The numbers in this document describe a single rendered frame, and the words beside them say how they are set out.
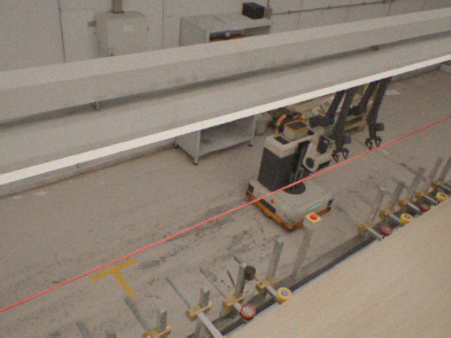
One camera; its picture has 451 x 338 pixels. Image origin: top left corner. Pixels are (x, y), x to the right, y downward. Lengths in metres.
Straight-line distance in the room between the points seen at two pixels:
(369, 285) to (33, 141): 2.25
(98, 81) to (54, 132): 0.12
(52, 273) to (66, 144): 3.02
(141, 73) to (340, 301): 1.99
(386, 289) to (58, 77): 2.32
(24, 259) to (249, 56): 3.23
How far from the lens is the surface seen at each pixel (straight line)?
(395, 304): 2.69
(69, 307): 3.54
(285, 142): 3.99
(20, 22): 3.96
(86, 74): 0.79
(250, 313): 2.36
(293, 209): 4.06
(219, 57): 0.92
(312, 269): 2.95
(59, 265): 3.83
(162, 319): 2.09
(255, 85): 1.02
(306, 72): 1.14
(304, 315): 2.43
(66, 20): 4.07
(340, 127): 3.45
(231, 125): 5.56
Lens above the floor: 2.77
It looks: 35 degrees down
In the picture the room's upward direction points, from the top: 8 degrees clockwise
